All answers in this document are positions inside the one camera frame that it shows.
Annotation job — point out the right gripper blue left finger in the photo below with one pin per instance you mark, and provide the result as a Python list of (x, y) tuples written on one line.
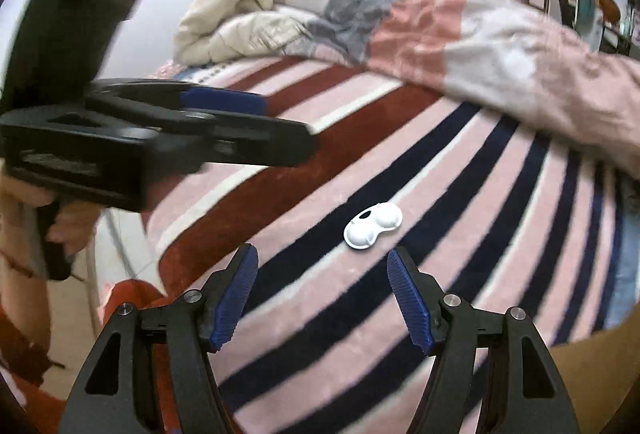
[(226, 293)]

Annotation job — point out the cream fluffy blanket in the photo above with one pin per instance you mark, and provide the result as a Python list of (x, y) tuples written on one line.
[(215, 31)]

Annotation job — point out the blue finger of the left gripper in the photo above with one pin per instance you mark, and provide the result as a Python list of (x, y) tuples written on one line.
[(236, 138), (223, 100)]

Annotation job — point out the person left hand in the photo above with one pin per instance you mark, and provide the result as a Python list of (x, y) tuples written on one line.
[(24, 294)]

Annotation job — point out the brown cardboard box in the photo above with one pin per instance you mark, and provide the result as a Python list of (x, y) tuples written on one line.
[(601, 375)]

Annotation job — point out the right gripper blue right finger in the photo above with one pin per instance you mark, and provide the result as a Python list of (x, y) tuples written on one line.
[(418, 297)]

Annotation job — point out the striped fleece blanket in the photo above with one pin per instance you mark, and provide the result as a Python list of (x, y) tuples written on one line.
[(500, 216)]

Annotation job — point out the pink patchwork duvet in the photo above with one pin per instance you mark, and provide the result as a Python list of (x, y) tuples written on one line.
[(497, 53)]

